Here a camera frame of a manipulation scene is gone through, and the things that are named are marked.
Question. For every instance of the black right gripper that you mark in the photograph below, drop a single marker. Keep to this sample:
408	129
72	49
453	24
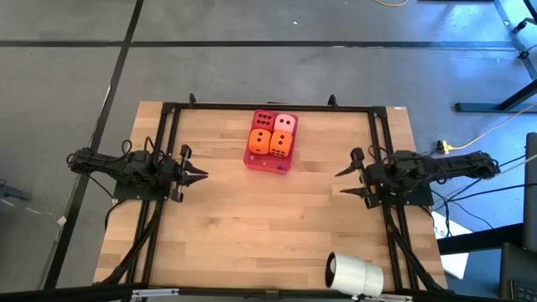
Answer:
377	180

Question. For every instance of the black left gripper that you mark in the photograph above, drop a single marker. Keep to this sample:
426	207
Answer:
174	176

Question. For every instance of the large orange foam die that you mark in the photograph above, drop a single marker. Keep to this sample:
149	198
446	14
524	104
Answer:
274	144
253	144

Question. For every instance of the pink plastic bin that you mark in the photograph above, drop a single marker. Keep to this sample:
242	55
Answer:
272	164

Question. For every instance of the large red foam die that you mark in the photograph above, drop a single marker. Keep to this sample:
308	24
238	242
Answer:
263	119

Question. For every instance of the large pink foam die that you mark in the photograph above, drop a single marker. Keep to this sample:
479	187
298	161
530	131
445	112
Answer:
285	123

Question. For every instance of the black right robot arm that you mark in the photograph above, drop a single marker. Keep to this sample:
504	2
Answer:
453	163

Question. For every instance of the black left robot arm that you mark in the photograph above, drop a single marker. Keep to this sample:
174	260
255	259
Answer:
109	161

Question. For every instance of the white cylinder with dark opening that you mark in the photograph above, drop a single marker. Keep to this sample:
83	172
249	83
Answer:
356	274

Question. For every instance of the white paper sheet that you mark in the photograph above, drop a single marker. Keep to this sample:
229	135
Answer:
455	260

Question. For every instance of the grey monitor edge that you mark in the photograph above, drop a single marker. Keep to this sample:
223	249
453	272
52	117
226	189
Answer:
530	189

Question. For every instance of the dark box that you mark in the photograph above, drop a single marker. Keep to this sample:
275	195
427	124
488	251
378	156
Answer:
520	272

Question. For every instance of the black aluminium table frame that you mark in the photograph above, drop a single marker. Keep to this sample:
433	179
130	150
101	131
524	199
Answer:
272	106

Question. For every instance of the black desk frame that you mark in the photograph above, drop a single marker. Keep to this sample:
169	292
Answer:
482	107

